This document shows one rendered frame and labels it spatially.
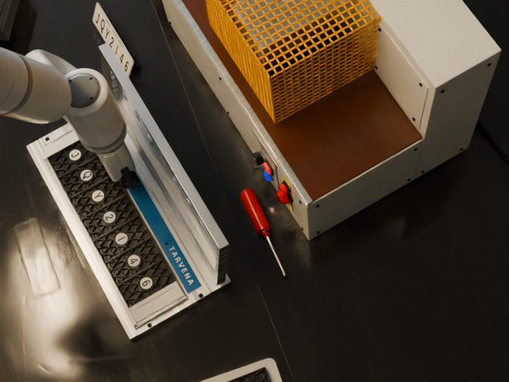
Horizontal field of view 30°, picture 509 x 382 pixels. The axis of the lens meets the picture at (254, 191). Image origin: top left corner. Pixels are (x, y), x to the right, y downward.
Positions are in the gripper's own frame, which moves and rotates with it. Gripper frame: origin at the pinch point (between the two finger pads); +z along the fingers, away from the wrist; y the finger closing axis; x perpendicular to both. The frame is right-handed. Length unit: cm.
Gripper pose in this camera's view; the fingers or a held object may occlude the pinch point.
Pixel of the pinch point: (121, 167)
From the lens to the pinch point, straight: 180.0
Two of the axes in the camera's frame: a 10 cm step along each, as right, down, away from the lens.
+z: 0.7, 3.6, 9.3
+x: 8.6, -4.9, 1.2
